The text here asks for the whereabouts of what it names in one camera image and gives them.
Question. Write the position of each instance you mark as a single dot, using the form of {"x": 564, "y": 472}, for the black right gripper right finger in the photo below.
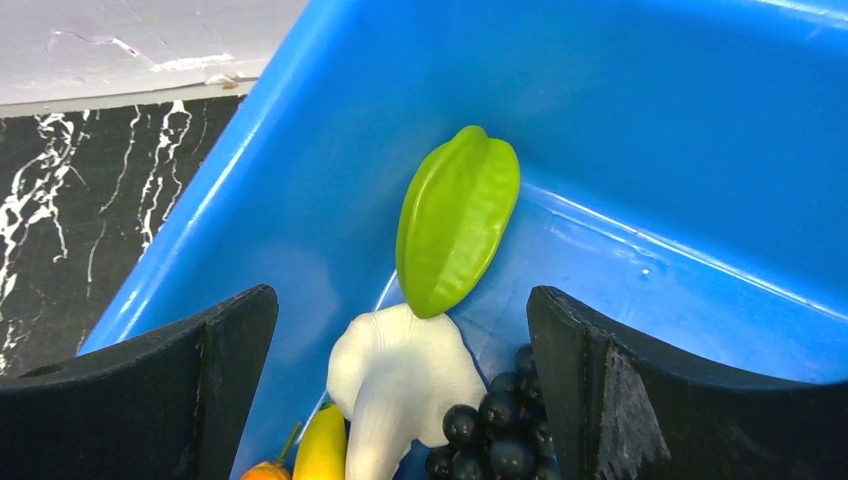
{"x": 622, "y": 404}

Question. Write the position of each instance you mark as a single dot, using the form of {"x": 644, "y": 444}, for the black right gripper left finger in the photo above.
{"x": 168, "y": 404}

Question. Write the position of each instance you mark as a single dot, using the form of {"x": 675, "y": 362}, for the green toy starfruit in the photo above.
{"x": 454, "y": 215}

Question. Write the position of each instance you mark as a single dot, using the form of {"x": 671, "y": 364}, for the black grape bunch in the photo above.
{"x": 506, "y": 436}

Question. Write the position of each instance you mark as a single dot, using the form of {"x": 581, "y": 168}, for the yellow toy banana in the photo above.
{"x": 322, "y": 450}

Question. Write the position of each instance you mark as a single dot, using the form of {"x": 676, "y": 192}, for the white toy mushroom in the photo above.
{"x": 394, "y": 376}

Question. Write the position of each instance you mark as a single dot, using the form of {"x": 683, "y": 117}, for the blue plastic bin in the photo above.
{"x": 683, "y": 166}

